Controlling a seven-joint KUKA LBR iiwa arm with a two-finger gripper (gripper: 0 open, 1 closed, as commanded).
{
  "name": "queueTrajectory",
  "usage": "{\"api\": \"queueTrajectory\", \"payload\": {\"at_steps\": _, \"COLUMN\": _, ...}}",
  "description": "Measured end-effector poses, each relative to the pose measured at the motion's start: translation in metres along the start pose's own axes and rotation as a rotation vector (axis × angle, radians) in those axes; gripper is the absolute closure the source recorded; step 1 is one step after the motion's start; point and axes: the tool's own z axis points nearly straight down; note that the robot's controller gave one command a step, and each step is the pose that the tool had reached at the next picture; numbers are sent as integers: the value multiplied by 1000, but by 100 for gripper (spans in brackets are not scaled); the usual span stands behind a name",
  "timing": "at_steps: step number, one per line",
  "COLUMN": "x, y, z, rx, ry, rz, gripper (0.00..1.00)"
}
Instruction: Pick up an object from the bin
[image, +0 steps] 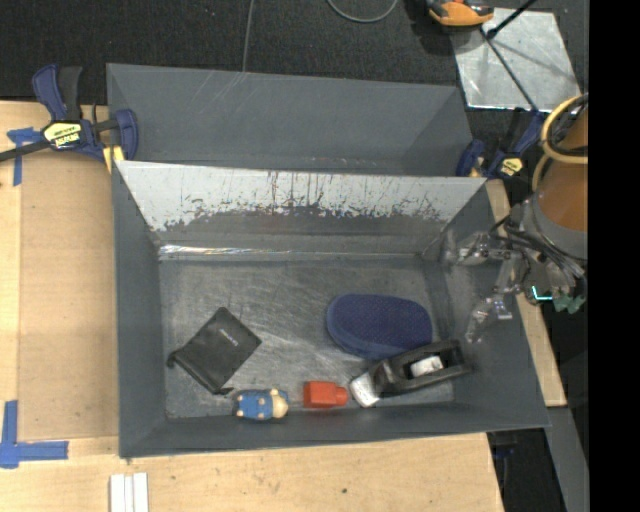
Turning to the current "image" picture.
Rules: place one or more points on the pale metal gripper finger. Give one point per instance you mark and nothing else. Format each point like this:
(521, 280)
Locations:
(492, 310)
(470, 251)

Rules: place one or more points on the black tape dispenser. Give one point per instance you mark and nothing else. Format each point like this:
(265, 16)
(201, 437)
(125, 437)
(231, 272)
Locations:
(400, 380)

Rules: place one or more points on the grey metal bin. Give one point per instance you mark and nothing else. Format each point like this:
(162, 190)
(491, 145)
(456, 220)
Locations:
(300, 280)

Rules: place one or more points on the red block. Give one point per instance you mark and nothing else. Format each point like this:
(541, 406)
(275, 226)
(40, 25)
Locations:
(322, 394)

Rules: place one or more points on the blue toy figure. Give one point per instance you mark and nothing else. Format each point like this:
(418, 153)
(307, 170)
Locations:
(260, 404)

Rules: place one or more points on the black wallet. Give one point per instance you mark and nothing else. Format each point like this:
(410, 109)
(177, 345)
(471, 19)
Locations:
(217, 347)

